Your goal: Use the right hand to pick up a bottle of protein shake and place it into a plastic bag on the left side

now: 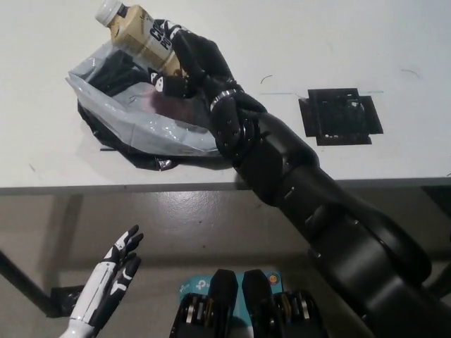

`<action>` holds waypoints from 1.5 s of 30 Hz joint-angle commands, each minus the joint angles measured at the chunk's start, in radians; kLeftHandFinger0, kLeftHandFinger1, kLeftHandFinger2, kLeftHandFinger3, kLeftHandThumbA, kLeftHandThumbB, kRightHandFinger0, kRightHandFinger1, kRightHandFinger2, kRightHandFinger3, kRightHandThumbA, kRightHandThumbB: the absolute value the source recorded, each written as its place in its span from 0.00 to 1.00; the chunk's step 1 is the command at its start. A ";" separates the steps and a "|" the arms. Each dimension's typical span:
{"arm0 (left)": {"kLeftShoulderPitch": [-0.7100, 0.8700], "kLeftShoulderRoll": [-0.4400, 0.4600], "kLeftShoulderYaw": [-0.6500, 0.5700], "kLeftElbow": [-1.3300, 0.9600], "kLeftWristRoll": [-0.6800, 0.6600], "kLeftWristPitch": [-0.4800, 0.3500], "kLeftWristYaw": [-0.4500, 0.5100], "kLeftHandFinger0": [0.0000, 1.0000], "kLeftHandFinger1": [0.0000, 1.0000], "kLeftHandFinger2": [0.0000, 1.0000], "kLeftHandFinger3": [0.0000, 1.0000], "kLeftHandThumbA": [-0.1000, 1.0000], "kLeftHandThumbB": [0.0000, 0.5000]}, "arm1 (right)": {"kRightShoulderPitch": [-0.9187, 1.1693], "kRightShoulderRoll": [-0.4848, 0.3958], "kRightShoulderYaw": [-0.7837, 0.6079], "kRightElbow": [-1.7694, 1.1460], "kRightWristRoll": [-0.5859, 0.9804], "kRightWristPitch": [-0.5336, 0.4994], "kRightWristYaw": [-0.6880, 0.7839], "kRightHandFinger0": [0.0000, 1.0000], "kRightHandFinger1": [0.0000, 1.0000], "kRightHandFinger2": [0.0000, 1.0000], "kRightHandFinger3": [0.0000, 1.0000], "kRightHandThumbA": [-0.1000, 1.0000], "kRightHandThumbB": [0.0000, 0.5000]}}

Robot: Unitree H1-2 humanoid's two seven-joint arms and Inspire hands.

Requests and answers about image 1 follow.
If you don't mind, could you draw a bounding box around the grey plastic bag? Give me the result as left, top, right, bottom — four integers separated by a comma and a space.
66, 42, 226, 156

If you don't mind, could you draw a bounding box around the black floor plate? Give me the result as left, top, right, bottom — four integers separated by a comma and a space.
49, 287, 85, 320

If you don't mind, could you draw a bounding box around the black table leg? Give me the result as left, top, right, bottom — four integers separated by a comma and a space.
0, 248, 54, 317

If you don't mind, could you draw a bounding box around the pink flat item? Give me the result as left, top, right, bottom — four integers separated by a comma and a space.
147, 94, 212, 125

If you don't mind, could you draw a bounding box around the black tape square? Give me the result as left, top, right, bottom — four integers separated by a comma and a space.
298, 87, 384, 146

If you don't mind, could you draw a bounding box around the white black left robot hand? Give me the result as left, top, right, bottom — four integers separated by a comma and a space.
69, 225, 144, 329

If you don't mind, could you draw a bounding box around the beige protein shake bottle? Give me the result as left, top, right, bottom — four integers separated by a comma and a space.
94, 0, 185, 77

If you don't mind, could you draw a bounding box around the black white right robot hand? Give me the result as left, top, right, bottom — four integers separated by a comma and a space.
148, 27, 245, 107

